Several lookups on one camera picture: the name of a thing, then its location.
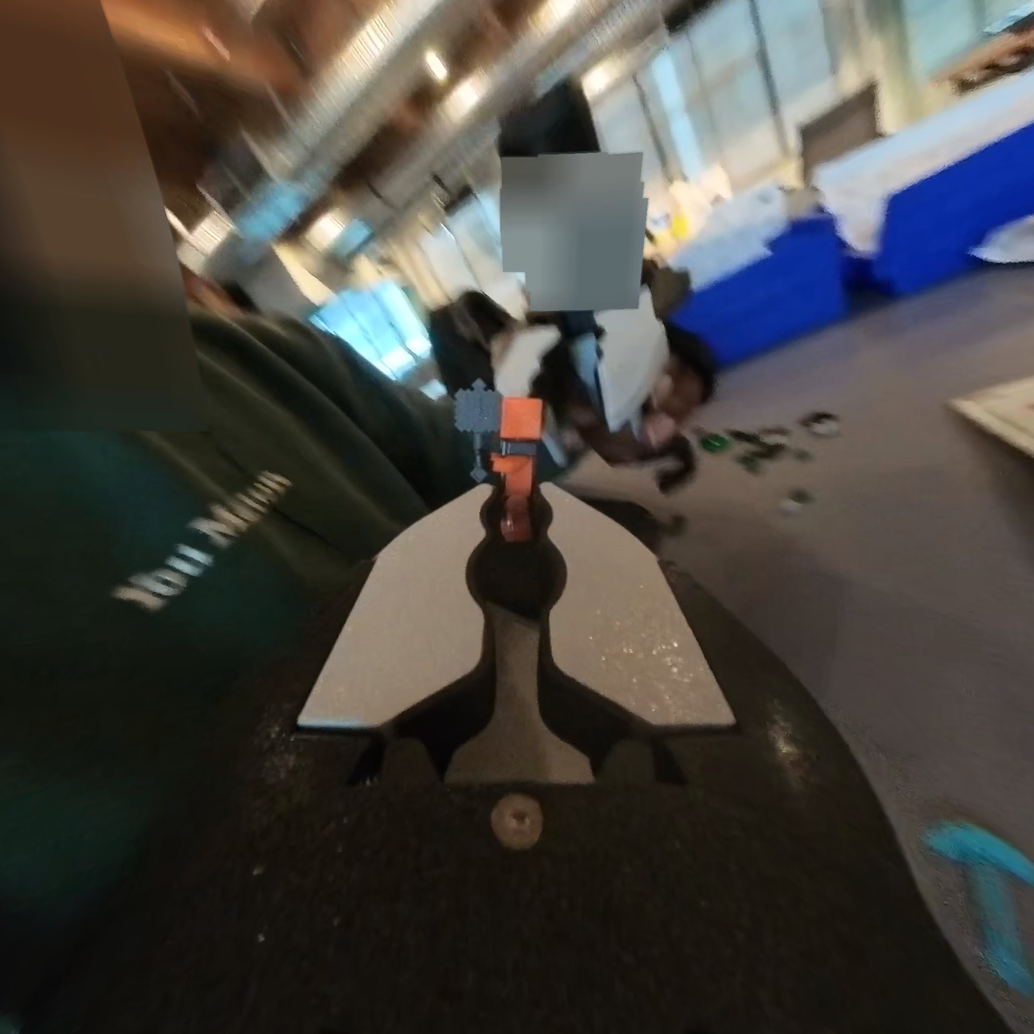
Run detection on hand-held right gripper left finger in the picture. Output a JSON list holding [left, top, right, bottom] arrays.
[[299, 485, 494, 736]]

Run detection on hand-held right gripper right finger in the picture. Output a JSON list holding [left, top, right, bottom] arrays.
[[542, 485, 738, 733]]

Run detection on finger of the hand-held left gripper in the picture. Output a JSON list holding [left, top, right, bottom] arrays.
[[490, 324, 567, 405], [595, 291, 673, 441]]

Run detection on pile of toy bricks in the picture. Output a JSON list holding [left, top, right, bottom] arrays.
[[695, 409, 844, 518]]

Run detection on white instruction booklet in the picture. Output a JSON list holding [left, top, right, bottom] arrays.
[[949, 375, 1034, 458]]

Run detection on teal toy sword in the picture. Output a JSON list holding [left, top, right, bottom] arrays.
[[921, 816, 1034, 995]]

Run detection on person's left hand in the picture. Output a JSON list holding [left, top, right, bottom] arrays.
[[639, 343, 720, 453]]

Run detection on grey office chair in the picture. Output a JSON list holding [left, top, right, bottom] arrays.
[[797, 85, 885, 187]]

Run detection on white paper bag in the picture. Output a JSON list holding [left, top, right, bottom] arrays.
[[970, 215, 1034, 268]]

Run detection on silver air duct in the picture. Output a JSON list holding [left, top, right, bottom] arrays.
[[178, 1, 680, 268]]

